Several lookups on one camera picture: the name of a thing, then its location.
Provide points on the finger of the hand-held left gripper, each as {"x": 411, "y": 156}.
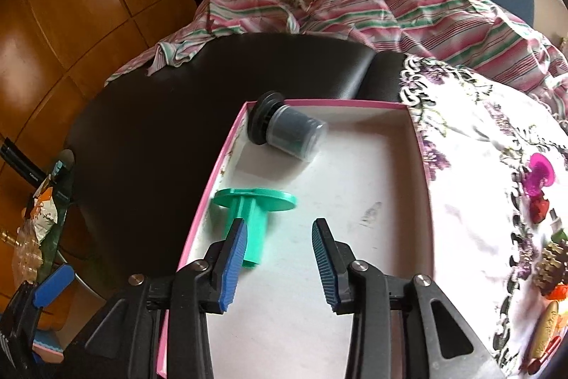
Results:
{"x": 53, "y": 283}

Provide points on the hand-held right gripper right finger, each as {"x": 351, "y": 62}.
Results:
{"x": 324, "y": 268}

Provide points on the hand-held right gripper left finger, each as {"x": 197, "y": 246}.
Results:
{"x": 233, "y": 268}

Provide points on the green plastic flanged spool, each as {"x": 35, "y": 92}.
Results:
{"x": 262, "y": 201}

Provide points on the pink-edged white cardboard box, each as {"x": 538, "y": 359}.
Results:
{"x": 355, "y": 183}

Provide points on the red wooden puzzle piece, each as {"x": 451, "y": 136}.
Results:
{"x": 539, "y": 208}

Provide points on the wooden peg puzzle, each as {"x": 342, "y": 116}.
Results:
{"x": 552, "y": 268}

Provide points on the yellow carved egg-shaped ornament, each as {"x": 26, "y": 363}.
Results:
{"x": 546, "y": 325}

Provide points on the magenta translucent flanged spool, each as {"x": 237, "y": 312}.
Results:
{"x": 538, "y": 174}

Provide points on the pink blue foam mat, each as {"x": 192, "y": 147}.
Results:
{"x": 49, "y": 350}

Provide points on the clear plastic bag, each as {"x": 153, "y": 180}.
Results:
{"x": 26, "y": 254}

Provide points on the orange white snack bag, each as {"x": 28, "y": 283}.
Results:
{"x": 44, "y": 210}

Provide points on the grey jar with black lid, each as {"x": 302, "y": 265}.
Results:
{"x": 293, "y": 135}

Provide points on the black leather cushion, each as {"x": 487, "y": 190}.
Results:
{"x": 155, "y": 139}

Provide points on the white purple floral cloth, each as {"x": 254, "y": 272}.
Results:
{"x": 470, "y": 166}

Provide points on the pink green striped blanket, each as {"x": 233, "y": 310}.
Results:
{"x": 443, "y": 19}

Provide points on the wooden panelled wardrobe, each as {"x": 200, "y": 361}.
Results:
{"x": 88, "y": 6}

